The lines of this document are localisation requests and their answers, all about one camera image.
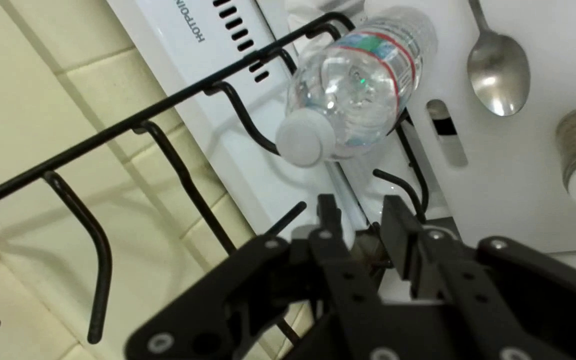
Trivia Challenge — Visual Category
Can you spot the black wire burner grate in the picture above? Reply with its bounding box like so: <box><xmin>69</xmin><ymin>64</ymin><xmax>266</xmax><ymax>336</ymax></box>
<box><xmin>0</xmin><ymin>11</ymin><xmax>431</xmax><ymax>347</ymax></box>

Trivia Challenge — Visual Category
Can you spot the white stove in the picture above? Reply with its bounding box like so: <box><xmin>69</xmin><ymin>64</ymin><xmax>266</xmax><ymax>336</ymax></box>
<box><xmin>105</xmin><ymin>0</ymin><xmax>576</xmax><ymax>360</ymax></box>

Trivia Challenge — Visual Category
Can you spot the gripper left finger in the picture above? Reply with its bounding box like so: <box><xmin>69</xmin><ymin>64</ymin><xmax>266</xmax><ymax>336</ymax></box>
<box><xmin>124</xmin><ymin>194</ymin><xmax>400</xmax><ymax>360</ymax></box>

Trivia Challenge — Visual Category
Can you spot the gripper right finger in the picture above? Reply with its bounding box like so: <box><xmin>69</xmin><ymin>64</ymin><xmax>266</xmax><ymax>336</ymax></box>
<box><xmin>379</xmin><ymin>194</ymin><xmax>576</xmax><ymax>360</ymax></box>

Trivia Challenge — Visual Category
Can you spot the silver metal spoon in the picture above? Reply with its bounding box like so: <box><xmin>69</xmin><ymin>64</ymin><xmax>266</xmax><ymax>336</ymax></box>
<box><xmin>467</xmin><ymin>0</ymin><xmax>532</xmax><ymax>118</ymax></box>

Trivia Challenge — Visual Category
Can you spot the clear plastic water bottle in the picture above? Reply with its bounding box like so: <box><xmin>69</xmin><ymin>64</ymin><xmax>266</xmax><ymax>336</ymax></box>
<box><xmin>275</xmin><ymin>6</ymin><xmax>439</xmax><ymax>168</ymax></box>

